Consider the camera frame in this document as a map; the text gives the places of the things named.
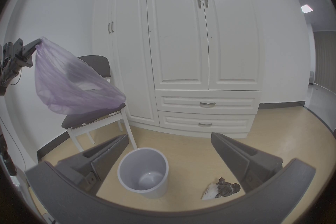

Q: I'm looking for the grey curtain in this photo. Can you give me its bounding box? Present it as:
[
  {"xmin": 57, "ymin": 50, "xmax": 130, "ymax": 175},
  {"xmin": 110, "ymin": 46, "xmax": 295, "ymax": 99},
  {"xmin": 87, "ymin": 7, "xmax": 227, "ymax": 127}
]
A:
[{"xmin": 314, "ymin": 31, "xmax": 336, "ymax": 87}]

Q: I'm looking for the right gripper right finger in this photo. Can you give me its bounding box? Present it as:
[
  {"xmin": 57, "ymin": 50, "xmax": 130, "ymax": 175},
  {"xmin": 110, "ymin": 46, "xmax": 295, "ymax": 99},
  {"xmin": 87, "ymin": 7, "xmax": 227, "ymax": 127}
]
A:
[{"xmin": 211, "ymin": 132, "xmax": 283, "ymax": 194}]

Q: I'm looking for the white trash bin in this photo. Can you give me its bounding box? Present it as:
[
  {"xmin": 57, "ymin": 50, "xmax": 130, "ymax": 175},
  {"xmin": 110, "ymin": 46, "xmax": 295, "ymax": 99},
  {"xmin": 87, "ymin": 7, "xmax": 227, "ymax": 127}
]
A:
[{"xmin": 117, "ymin": 147, "xmax": 169, "ymax": 199}]

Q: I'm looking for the purple plastic bag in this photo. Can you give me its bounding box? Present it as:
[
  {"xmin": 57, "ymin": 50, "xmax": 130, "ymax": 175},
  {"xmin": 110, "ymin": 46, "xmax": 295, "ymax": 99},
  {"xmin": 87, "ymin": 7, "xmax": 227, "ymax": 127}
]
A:
[{"xmin": 35, "ymin": 37, "xmax": 126, "ymax": 115}]

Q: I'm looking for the white chair dark grey seat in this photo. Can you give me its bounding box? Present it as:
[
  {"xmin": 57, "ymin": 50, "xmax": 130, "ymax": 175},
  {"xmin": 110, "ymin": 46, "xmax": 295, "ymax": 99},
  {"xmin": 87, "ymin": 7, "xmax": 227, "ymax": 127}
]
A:
[{"xmin": 61, "ymin": 55, "xmax": 138, "ymax": 153}]

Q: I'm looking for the white wardrobe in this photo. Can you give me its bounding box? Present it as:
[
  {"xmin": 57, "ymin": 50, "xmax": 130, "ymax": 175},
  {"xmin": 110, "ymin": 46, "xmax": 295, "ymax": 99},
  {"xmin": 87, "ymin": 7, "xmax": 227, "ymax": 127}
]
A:
[{"xmin": 92, "ymin": 0, "xmax": 263, "ymax": 139}]

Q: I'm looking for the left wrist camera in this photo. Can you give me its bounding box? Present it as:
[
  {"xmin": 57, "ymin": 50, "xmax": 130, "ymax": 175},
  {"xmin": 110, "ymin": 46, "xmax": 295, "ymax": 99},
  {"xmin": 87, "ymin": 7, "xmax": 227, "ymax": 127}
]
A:
[{"xmin": 1, "ymin": 43, "xmax": 13, "ymax": 58}]

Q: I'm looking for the black plastic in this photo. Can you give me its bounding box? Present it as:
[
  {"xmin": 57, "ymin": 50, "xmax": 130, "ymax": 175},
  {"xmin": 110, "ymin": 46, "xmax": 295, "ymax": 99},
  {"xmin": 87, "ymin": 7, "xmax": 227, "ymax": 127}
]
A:
[{"xmin": 215, "ymin": 177, "xmax": 241, "ymax": 198}]

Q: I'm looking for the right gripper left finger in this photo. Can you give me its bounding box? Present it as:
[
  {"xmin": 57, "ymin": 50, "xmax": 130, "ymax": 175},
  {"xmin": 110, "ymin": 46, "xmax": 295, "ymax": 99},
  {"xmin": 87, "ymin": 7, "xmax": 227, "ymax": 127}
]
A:
[{"xmin": 57, "ymin": 134, "xmax": 130, "ymax": 196}]

